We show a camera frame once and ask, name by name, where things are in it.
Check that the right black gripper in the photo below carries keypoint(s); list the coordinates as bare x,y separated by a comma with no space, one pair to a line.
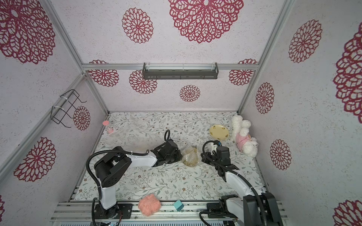
208,157

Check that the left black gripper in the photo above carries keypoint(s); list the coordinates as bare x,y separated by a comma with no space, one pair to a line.
179,157

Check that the bubble-wrapped plate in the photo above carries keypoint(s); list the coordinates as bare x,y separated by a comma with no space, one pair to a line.
140,149
191,155

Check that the cream dinner plate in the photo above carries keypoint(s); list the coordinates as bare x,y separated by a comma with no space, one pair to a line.
219,132

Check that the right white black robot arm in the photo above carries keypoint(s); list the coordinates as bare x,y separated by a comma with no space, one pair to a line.
249,206

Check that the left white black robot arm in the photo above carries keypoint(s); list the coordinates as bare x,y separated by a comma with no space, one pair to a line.
106,167

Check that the white plush poodle pink shirt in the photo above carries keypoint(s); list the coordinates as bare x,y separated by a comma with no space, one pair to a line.
245,143

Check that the teal small cube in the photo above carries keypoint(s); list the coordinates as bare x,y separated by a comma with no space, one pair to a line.
178,205

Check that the pink fluffy ball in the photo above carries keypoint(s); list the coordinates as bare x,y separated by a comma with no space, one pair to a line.
149,205

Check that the small pink cup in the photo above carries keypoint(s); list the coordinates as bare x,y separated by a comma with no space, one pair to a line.
109,130

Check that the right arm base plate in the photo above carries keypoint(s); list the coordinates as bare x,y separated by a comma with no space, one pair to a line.
218,211

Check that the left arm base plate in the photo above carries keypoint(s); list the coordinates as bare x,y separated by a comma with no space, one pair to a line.
118,211

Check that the black wall shelf rail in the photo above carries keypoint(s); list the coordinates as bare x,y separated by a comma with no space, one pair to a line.
180,71

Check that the aluminium front rail frame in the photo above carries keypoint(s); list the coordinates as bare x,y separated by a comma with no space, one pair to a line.
80,212

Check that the black wire wall rack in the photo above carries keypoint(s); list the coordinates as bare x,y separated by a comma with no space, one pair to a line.
62,111

